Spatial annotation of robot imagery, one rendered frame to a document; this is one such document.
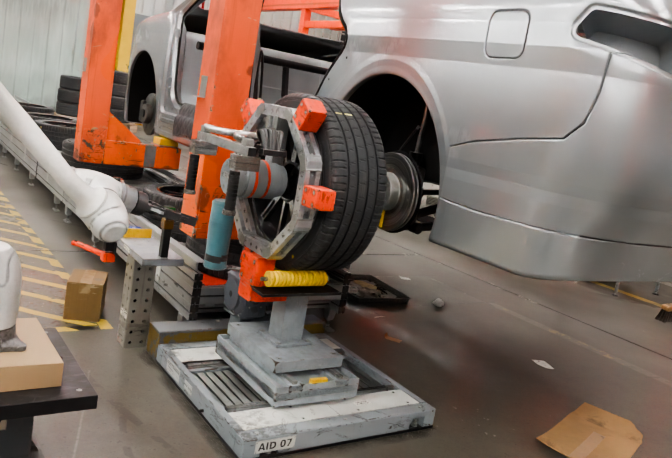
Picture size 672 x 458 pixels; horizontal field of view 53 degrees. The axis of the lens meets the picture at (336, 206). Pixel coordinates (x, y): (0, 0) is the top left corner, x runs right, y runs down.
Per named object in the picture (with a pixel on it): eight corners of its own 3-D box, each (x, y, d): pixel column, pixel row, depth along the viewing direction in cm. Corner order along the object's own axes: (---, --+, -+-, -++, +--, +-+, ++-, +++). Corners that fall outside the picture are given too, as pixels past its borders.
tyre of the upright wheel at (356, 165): (403, 244, 227) (373, 71, 246) (347, 243, 213) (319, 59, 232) (301, 287, 278) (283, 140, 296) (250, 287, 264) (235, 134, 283)
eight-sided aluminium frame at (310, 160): (305, 273, 229) (331, 115, 221) (288, 273, 225) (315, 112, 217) (236, 233, 273) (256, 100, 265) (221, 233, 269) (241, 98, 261)
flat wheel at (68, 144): (157, 177, 588) (160, 151, 585) (112, 182, 525) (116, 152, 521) (92, 163, 604) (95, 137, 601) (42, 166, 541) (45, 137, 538)
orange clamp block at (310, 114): (316, 133, 230) (328, 113, 225) (297, 130, 226) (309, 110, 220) (310, 120, 234) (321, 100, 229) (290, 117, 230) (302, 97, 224)
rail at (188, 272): (207, 309, 299) (214, 262, 296) (188, 310, 294) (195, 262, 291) (75, 196, 498) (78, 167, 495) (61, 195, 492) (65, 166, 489)
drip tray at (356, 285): (411, 304, 427) (412, 298, 426) (356, 304, 406) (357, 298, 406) (370, 279, 471) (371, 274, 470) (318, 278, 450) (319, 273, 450)
